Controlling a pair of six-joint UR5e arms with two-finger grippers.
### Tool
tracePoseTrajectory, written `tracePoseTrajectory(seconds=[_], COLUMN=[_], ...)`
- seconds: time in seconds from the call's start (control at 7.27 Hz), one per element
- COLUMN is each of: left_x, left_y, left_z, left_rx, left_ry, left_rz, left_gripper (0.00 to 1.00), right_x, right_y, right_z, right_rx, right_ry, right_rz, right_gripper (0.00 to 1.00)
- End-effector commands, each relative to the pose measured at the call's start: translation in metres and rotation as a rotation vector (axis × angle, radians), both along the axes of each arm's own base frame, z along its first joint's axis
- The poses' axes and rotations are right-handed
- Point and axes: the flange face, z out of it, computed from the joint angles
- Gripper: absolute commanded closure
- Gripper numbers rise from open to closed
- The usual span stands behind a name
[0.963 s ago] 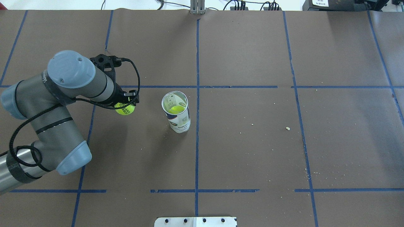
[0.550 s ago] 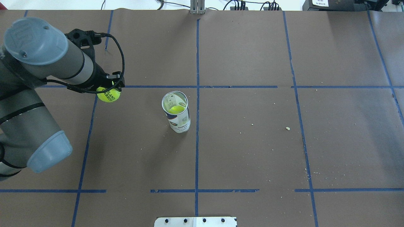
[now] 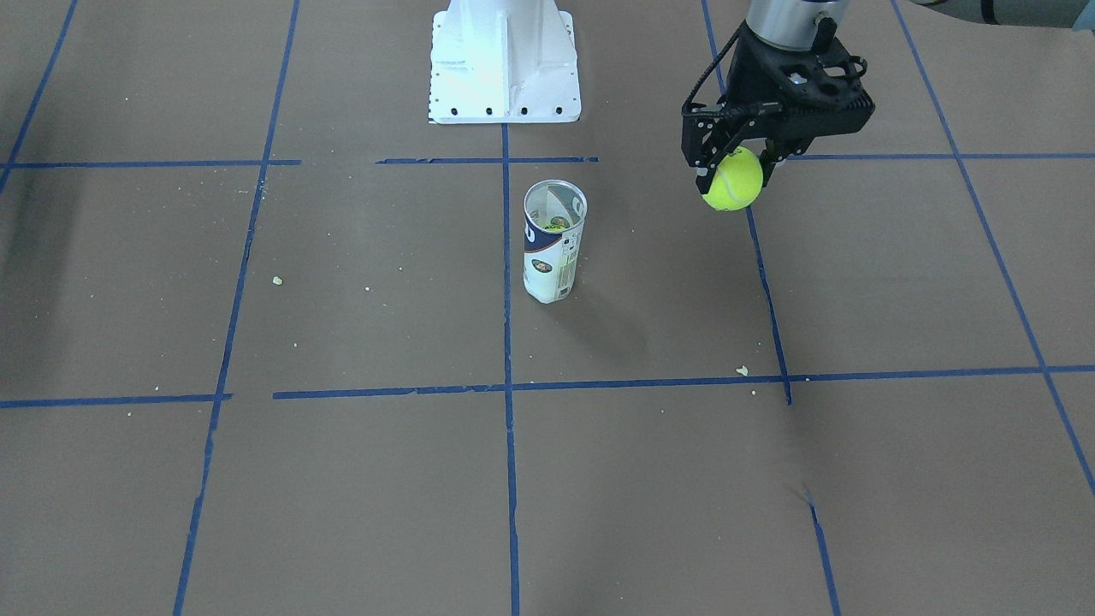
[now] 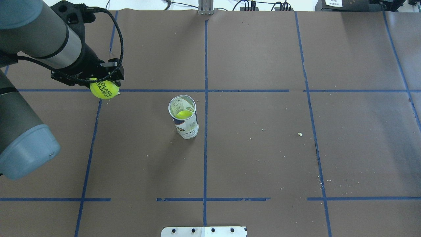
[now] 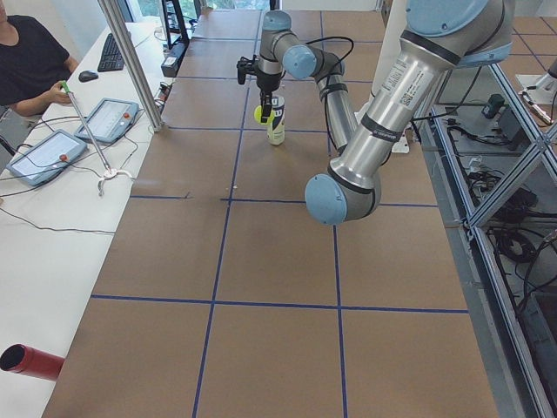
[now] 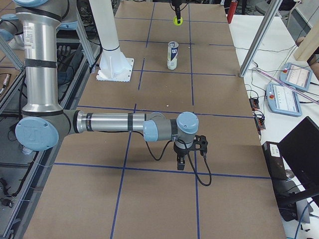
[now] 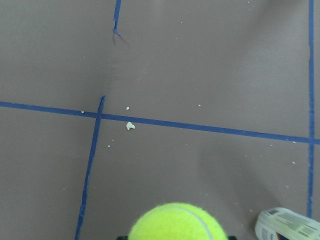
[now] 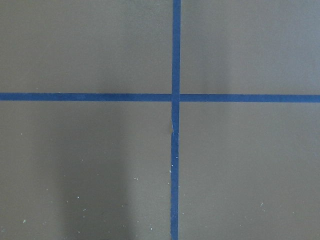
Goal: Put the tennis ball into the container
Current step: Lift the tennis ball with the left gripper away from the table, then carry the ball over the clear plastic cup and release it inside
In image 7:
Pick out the yellow tennis ball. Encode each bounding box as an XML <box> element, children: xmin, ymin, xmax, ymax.
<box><xmin>127</xmin><ymin>202</ymin><xmax>228</xmax><ymax>240</ymax></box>

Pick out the large foam crumb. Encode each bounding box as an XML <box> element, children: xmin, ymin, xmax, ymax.
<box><xmin>126</xmin><ymin>121</ymin><xmax>136</xmax><ymax>131</ymax></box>

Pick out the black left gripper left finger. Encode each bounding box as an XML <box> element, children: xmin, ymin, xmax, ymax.
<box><xmin>116</xmin><ymin>236</ymin><xmax>128</xmax><ymax>240</ymax></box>

